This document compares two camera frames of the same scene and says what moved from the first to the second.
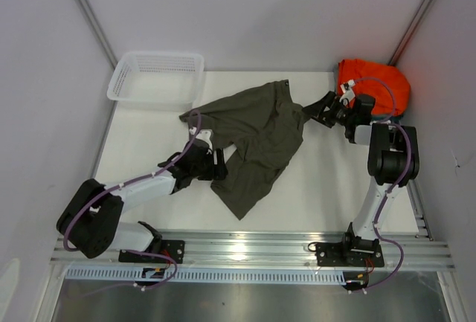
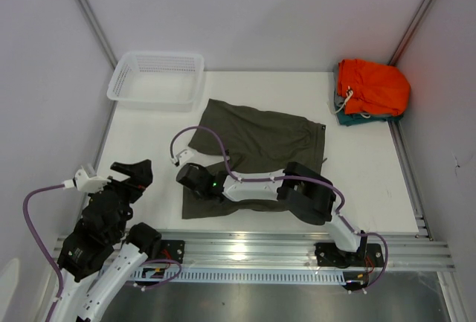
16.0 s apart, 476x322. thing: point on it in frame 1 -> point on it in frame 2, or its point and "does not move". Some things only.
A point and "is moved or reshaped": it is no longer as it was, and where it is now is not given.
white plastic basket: (158, 81) does not move
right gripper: (316, 110) -> (198, 196)
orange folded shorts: (390, 85) does not move
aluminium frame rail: (272, 250) does not move
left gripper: (218, 171) -> (140, 174)
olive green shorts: (267, 129) is moved or reshaped
